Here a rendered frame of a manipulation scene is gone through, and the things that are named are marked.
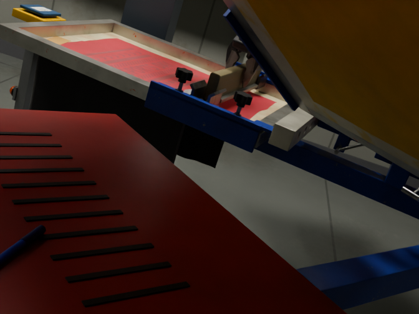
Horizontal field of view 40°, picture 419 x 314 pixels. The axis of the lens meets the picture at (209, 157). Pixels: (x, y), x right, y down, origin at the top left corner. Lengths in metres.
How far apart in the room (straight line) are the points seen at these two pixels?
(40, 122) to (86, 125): 0.06
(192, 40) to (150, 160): 3.84
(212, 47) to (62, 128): 3.81
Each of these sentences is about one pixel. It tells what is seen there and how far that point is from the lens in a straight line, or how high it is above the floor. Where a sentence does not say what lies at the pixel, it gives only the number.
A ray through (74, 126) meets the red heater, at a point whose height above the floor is 1.11.
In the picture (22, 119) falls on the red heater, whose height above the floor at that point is 1.10.
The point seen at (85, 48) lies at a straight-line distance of 1.81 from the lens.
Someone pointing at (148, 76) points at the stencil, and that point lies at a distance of 1.69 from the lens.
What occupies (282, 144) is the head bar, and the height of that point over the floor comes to 1.00.
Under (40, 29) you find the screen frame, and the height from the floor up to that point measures 0.98.
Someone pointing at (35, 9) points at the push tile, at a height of 0.97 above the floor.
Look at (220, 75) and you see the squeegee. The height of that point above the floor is 1.06.
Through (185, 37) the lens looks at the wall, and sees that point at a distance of 4.55.
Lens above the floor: 1.38
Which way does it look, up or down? 21 degrees down
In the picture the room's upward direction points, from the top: 18 degrees clockwise
